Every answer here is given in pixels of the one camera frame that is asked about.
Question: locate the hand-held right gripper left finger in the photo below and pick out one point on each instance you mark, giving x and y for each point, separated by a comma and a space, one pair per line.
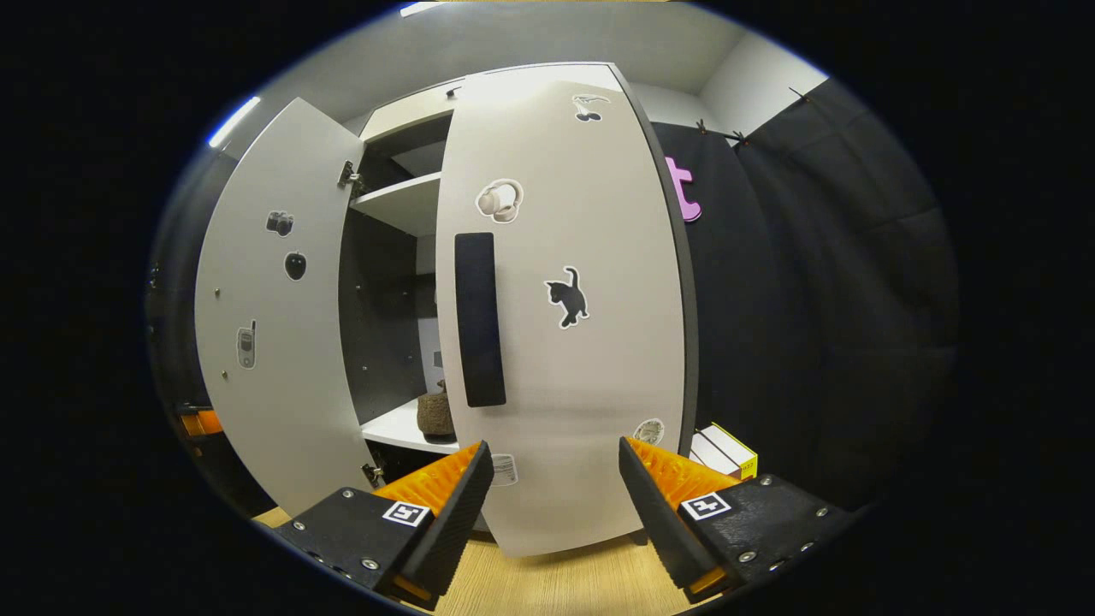
449, 530

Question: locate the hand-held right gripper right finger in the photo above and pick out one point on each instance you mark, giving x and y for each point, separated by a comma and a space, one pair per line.
659, 522

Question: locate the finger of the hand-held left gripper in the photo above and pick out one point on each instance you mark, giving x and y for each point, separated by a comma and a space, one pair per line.
204, 422

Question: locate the white shoe cabinet door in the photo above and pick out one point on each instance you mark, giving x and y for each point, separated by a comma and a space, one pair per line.
282, 385
599, 385

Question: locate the brown fuzzy shoe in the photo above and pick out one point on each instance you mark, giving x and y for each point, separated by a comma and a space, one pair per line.
435, 412

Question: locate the white grey shoe cabinet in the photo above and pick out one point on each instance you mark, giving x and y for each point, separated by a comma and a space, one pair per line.
402, 205

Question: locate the white yellow cardboard box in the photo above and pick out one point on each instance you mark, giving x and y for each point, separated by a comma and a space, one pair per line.
727, 449

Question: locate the black backdrop cloth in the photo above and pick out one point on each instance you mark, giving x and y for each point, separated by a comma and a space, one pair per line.
813, 299

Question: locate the ceiling light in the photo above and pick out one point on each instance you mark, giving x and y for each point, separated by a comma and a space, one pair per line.
419, 8

